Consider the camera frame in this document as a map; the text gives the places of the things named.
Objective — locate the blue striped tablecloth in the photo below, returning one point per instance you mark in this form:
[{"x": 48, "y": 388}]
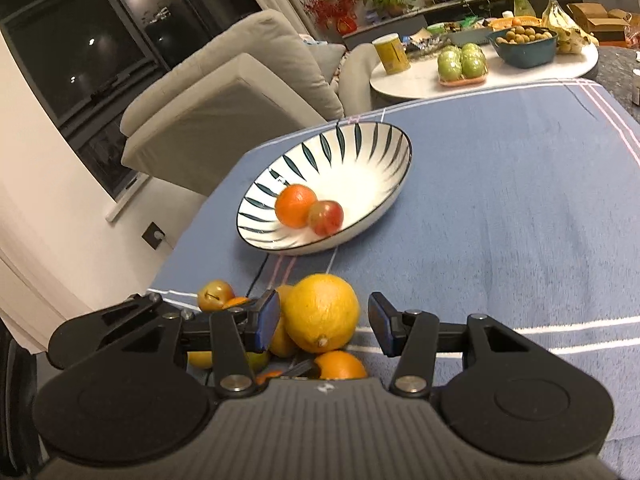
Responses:
[{"x": 522, "y": 203}]

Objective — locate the cardboard box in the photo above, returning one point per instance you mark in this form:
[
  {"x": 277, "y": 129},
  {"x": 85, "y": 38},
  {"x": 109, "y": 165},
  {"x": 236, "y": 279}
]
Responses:
[{"x": 608, "y": 27}]

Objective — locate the large yellow lemon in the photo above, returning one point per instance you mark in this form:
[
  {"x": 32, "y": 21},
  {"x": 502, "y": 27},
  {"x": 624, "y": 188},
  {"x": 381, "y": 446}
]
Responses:
[{"x": 321, "y": 313}]

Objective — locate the beige recliner armchair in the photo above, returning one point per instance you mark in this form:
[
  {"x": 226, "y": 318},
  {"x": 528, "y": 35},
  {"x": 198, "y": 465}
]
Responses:
[{"x": 256, "y": 81}]

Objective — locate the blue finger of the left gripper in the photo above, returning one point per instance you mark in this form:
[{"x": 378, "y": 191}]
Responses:
[{"x": 306, "y": 369}]

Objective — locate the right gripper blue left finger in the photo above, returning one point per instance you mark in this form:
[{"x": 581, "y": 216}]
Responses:
[{"x": 233, "y": 333}]

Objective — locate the yellow tin can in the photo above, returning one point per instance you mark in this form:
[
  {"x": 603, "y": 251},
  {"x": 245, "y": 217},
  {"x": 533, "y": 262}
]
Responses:
[{"x": 391, "y": 53}]

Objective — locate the dark window frame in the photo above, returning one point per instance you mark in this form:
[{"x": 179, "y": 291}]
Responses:
[{"x": 87, "y": 60}]

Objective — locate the small back orange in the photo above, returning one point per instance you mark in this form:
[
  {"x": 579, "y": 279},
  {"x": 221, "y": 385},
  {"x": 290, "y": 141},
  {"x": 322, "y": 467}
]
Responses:
[{"x": 234, "y": 302}]

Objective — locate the tray of green apples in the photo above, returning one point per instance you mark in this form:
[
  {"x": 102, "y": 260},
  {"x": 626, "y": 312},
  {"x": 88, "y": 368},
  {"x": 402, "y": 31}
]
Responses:
[{"x": 460, "y": 66}]

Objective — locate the orange mandarin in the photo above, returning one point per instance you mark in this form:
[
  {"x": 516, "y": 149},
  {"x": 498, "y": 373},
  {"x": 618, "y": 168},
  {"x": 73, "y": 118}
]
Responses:
[
  {"x": 293, "y": 204},
  {"x": 340, "y": 365}
]

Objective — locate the dark tv console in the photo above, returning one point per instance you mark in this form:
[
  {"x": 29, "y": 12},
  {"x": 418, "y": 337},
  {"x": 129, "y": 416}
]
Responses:
[{"x": 455, "y": 10}]

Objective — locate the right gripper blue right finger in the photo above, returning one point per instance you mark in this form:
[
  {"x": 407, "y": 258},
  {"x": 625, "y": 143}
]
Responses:
[{"x": 410, "y": 336}]

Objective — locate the small green mango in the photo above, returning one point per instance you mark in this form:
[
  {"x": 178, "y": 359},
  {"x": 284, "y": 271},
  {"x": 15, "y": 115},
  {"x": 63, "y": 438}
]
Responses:
[{"x": 258, "y": 361}]

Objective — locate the dark wall socket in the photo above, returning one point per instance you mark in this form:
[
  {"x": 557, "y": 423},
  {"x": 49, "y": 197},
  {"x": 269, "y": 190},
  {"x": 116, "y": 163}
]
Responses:
[{"x": 153, "y": 235}]

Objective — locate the small teal snack dish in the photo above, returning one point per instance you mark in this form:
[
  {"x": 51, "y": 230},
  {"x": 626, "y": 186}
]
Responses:
[{"x": 477, "y": 36}]

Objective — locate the small red apple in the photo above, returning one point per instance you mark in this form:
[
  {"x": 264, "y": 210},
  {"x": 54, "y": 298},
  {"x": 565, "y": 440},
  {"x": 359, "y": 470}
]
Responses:
[{"x": 325, "y": 217}]

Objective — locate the white striped ceramic bowl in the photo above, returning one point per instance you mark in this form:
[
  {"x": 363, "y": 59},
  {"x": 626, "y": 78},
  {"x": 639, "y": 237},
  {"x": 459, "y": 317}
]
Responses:
[{"x": 361, "y": 166}]

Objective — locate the bunch of bananas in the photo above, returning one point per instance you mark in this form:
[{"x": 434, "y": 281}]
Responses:
[{"x": 570, "y": 37}]

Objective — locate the teal bowl of longans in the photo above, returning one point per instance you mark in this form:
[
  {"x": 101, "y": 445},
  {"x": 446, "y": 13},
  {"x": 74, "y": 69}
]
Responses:
[{"x": 524, "y": 47}]

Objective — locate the round white coffee table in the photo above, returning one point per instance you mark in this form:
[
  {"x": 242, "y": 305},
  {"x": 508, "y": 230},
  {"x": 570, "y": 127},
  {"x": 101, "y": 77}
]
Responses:
[{"x": 424, "y": 79}]

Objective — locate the red green apple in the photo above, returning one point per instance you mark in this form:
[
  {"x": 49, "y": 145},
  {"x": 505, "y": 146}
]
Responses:
[{"x": 214, "y": 296}]

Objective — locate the red flower pot plant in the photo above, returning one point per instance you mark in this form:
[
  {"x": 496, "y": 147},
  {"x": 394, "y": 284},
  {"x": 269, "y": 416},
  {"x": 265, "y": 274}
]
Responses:
[{"x": 338, "y": 14}]

